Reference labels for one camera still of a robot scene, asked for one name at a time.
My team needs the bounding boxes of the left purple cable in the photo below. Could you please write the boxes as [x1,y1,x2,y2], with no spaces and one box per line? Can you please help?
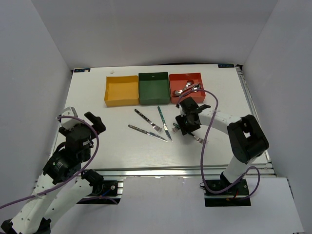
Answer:
[0,114,101,210]

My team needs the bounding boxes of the left blue corner label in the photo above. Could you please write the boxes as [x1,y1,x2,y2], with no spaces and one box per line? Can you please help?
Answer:
[73,68,91,73]

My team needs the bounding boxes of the teal handled knife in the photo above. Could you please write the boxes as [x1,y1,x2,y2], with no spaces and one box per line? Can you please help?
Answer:
[157,106,173,142]

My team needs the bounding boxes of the pink handled spoon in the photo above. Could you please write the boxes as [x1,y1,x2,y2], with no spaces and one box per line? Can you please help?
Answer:
[172,88,191,97]

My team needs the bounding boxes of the purple cable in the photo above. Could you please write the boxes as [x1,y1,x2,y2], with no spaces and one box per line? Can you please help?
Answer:
[0,114,101,210]
[175,89,261,202]

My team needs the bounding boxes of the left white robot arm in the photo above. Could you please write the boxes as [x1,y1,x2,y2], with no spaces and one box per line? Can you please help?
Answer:
[1,109,106,234]

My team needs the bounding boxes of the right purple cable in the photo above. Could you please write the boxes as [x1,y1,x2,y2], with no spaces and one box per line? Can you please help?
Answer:
[175,89,261,202]

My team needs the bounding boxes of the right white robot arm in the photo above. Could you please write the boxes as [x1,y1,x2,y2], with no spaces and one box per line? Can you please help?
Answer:
[175,97,269,195]

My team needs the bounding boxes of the black patterned handle knife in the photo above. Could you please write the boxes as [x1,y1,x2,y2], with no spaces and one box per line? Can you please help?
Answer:
[128,124,167,142]

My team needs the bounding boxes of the teal handled spoon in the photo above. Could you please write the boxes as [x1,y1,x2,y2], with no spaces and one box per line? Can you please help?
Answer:
[181,83,201,95]

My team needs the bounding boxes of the teal handled fork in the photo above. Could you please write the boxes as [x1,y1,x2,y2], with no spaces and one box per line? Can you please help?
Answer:
[173,123,208,145]

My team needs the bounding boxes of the black patterned handle fork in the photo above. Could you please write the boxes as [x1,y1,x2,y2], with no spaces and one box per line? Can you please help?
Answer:
[134,109,163,133]

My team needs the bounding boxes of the blue corner label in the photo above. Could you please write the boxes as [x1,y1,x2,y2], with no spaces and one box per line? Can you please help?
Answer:
[73,68,91,73]
[218,64,235,68]

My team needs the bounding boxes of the pink handled fork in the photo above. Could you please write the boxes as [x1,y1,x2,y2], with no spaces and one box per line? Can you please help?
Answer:
[171,127,180,133]

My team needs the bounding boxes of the green paper box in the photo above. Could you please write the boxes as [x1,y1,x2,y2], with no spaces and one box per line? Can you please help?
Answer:
[138,72,171,105]

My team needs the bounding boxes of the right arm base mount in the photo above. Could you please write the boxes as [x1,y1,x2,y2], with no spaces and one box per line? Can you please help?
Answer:
[199,179,251,207]

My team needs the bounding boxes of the red paper box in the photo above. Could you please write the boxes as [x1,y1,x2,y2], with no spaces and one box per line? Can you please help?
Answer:
[169,73,206,104]

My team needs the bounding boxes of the yellow paper box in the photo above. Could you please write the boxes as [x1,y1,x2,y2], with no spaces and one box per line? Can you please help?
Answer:
[104,75,139,107]

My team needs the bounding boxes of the right blue corner label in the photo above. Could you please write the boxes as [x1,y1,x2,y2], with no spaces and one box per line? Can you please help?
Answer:
[218,64,235,68]

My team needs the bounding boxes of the black handled spoon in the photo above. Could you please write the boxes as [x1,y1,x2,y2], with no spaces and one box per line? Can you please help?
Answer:
[184,80,194,89]

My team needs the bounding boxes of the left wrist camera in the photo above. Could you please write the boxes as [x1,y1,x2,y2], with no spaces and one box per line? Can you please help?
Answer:
[57,106,80,130]

